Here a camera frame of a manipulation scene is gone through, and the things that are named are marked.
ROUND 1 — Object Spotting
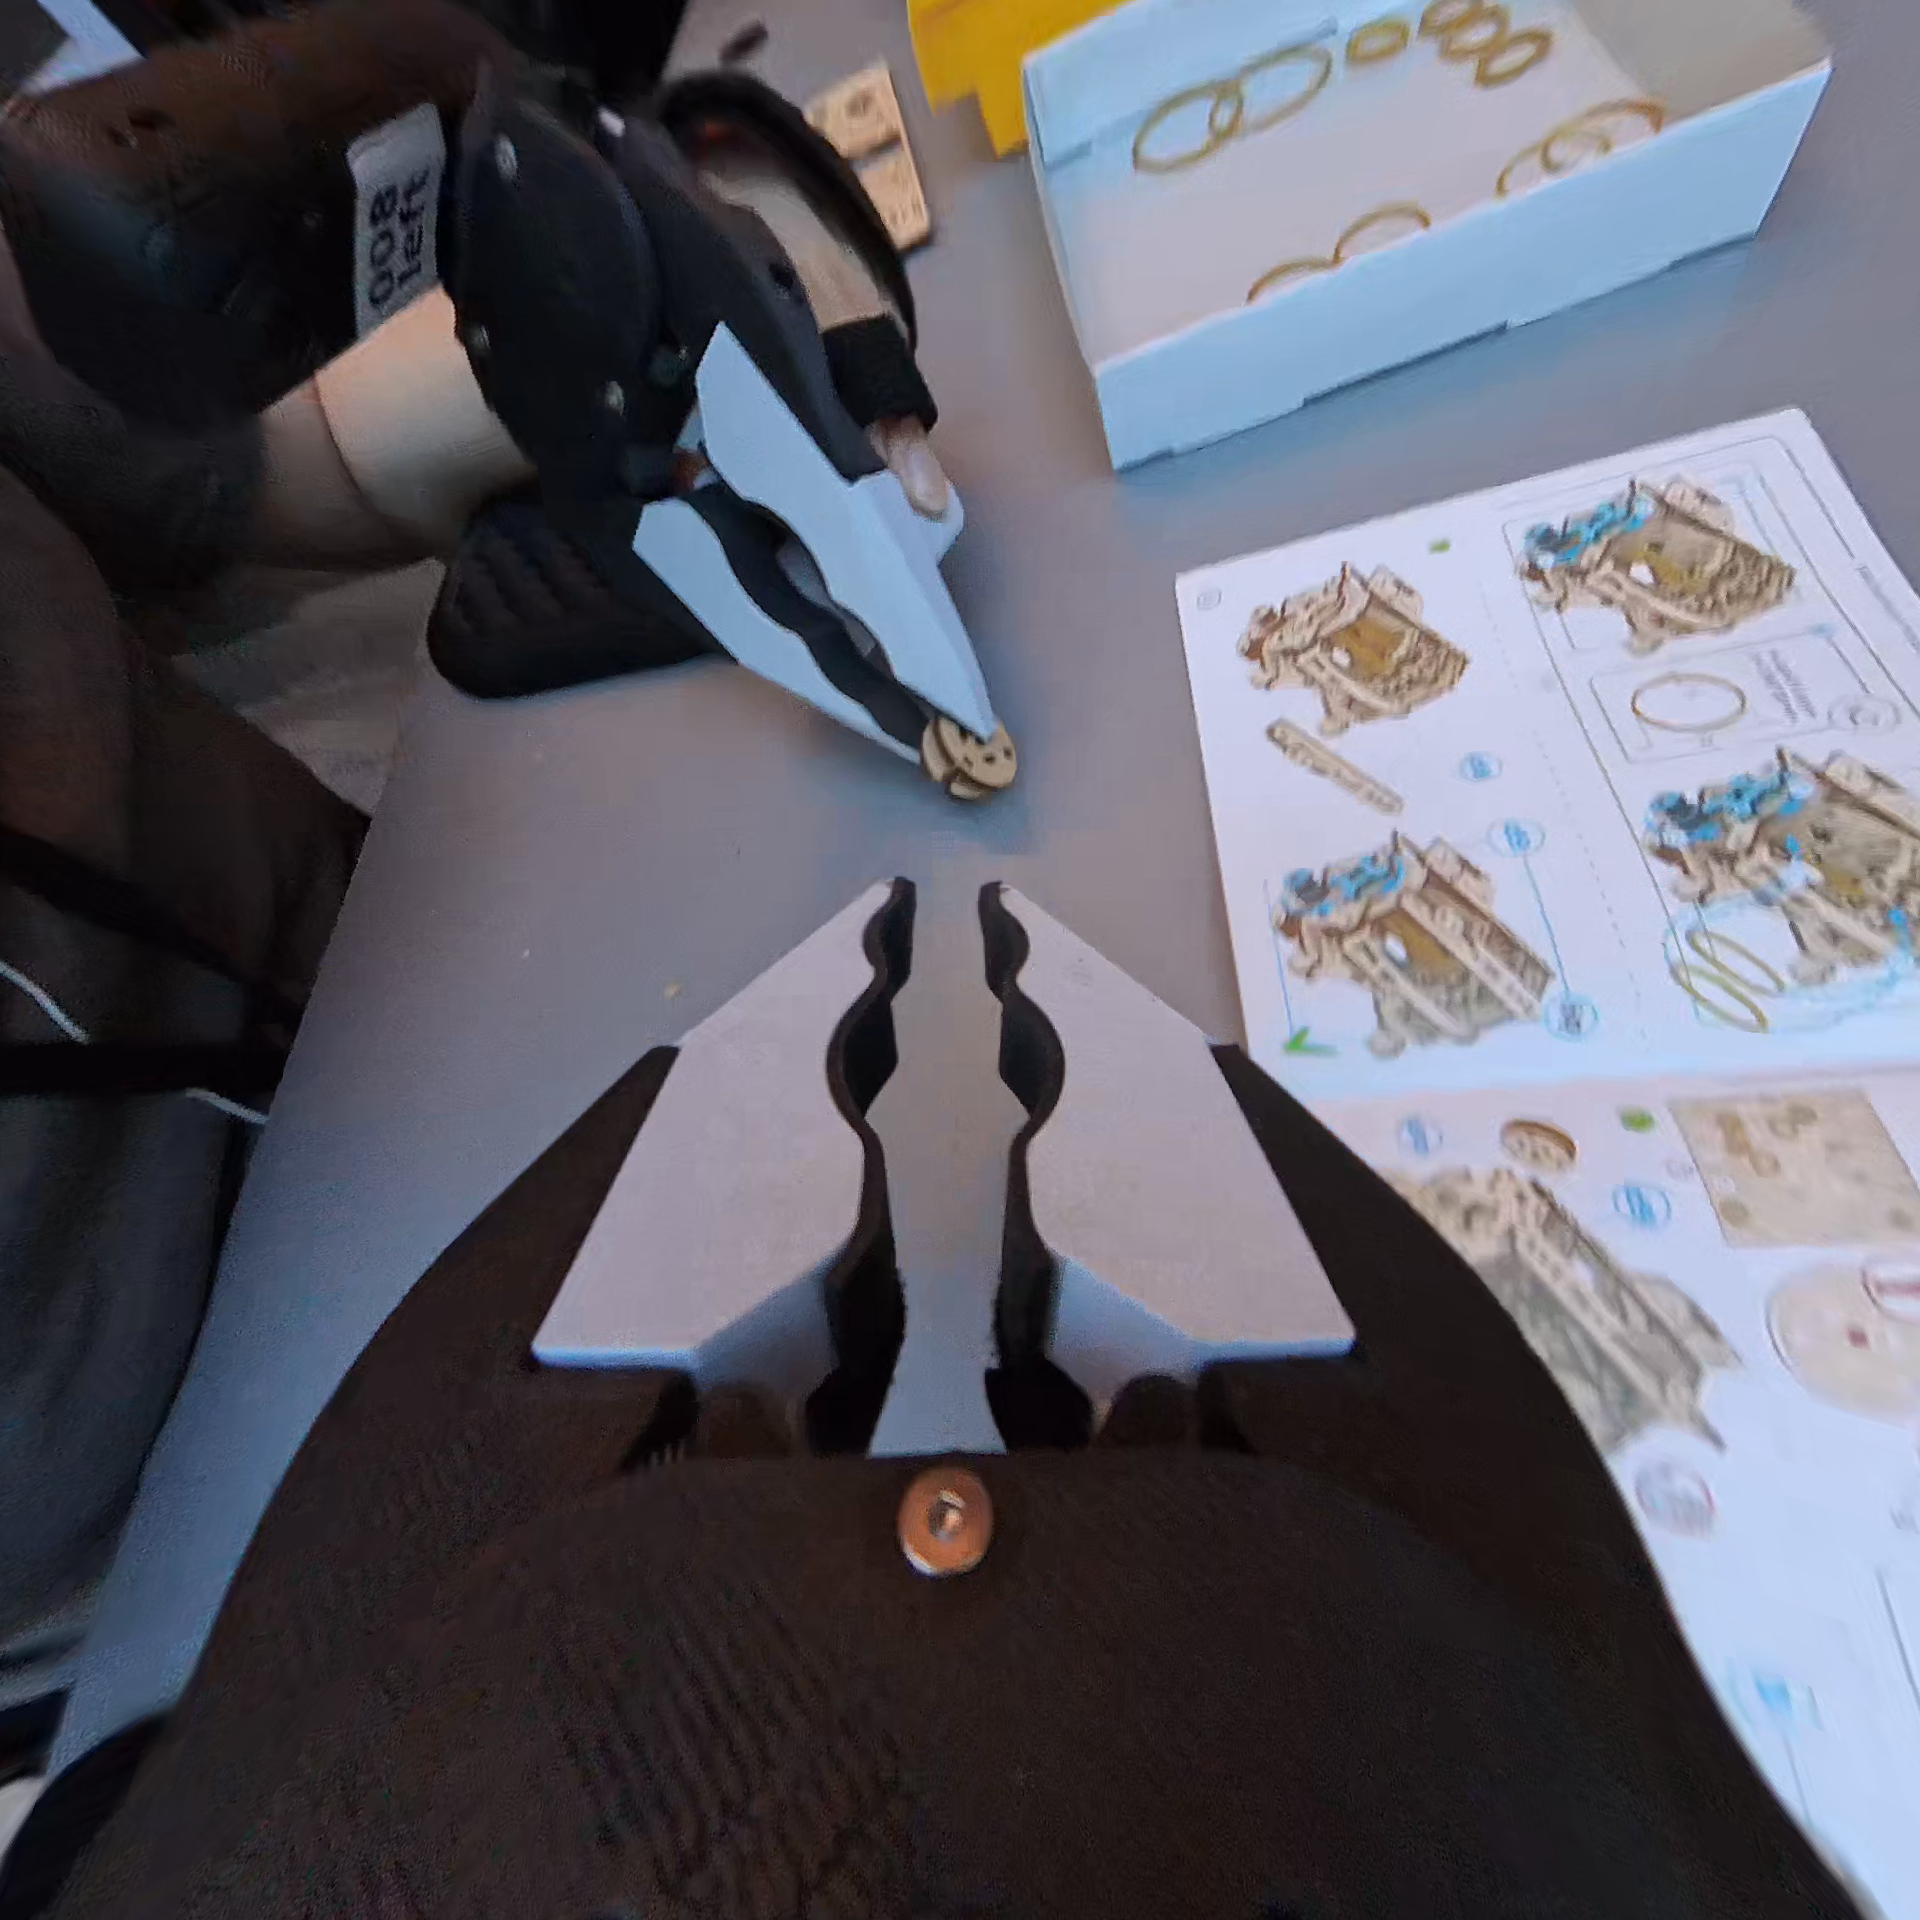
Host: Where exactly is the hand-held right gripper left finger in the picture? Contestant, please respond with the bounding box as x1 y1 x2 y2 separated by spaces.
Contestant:
532 880 914 1455

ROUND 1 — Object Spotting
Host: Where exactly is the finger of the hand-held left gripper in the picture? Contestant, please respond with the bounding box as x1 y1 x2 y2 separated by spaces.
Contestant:
633 489 935 759
698 316 998 743

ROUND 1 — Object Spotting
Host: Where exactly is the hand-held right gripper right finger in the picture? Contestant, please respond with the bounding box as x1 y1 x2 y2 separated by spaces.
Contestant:
976 880 1359 1455

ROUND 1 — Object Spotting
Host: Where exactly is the grey desk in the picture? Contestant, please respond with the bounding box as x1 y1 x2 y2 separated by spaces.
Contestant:
48 0 1920 1920

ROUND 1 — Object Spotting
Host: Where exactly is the person's left hand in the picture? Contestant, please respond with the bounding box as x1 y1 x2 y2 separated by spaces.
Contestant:
741 166 960 525

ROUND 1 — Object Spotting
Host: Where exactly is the black bumpy pad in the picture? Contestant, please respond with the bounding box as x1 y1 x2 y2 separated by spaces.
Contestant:
426 500 723 703

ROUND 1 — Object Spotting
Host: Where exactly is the laser-cut plywood parts sheet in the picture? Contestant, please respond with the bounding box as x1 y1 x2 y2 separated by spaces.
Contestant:
803 61 935 246

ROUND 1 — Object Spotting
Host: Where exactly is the white cardboard box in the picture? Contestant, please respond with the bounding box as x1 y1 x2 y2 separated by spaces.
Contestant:
1019 0 1835 474

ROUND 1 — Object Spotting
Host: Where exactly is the yellow plastic bin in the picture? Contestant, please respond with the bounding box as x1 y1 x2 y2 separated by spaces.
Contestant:
908 0 1128 161

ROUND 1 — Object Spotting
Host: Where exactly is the illustrated instruction booklet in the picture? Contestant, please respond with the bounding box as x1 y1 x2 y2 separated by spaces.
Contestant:
1172 407 1920 1920

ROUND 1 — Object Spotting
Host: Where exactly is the person's dark clothing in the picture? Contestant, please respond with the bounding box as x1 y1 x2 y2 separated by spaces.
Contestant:
0 375 378 1788

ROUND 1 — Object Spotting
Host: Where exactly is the cluster of tan rubber rings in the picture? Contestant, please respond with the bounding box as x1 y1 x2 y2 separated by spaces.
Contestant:
1128 0 1670 302

